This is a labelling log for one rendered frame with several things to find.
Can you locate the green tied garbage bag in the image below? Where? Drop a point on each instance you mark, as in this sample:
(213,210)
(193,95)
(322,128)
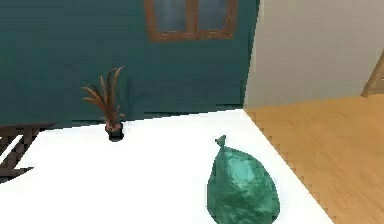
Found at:
(241,186)

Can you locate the brown potted house plant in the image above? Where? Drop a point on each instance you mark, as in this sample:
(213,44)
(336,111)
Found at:
(110,100)

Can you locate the brown framed window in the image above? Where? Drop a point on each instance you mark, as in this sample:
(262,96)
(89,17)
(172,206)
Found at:
(191,20)

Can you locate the dark brown wooden chair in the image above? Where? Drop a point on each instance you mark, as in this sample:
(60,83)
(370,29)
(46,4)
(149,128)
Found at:
(15,146)

